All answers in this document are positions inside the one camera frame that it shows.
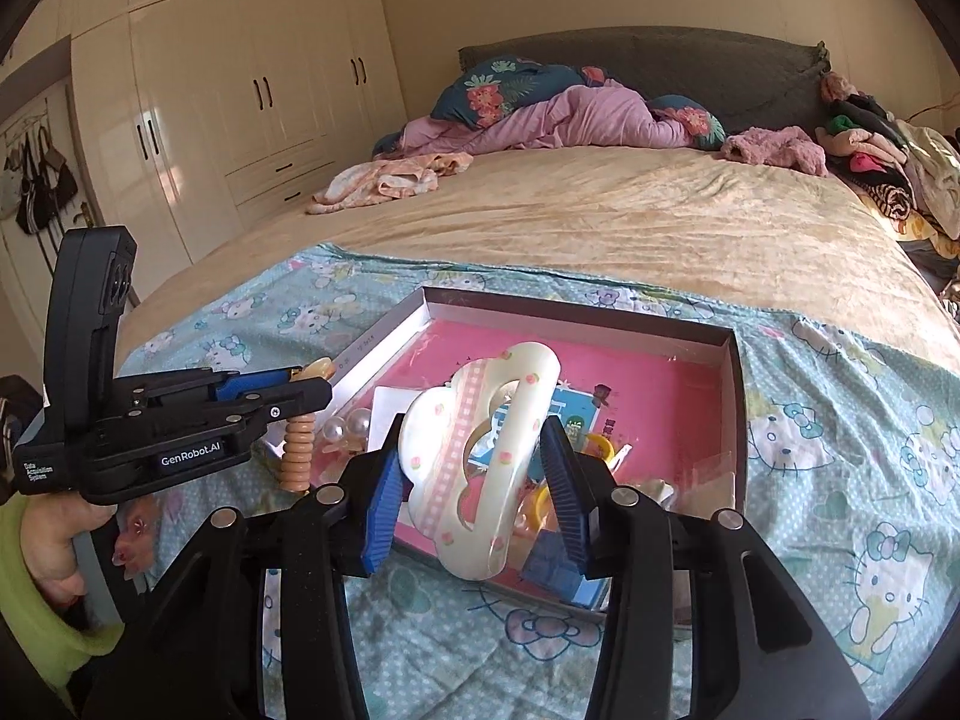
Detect pink fuzzy garment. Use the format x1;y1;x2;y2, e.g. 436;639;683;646
719;125;828;177

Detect blue square box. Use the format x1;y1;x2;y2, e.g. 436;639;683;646
521;530;596;608

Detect hello kitty blue blanket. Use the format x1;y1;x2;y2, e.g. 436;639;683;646
122;244;958;718

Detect pink white garment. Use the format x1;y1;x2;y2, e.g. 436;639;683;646
306;153;473;215

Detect beige spiral hair clip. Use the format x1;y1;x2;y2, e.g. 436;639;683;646
278;358;335;494

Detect white earring card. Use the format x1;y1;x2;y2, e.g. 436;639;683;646
370;387;421;439

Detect pile of clothes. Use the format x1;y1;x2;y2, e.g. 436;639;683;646
815;71;958;260

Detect grey cardboard box tray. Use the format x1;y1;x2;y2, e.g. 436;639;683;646
283;284;751;620

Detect hanging bags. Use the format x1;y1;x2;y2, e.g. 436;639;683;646
2;124;80;236

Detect cream wardrobe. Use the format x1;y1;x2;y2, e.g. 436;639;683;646
64;0;407;296

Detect beige bed cover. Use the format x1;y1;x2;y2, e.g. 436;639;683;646
119;148;958;371

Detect cream pink cloud hair claw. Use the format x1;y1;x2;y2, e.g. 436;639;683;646
397;341;562;582

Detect pink purple duvet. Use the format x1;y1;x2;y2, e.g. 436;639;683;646
394;82;695;156

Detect green sleeve forearm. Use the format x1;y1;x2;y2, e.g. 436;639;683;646
2;493;124;718

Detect left hand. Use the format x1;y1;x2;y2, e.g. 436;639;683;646
18;493;161;610

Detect grey headboard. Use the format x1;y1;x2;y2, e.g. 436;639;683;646
459;26;830;133

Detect pearl hair clip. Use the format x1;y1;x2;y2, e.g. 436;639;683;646
317;408;371;457

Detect floral dark pillow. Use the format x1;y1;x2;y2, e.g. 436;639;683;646
430;55;726;151

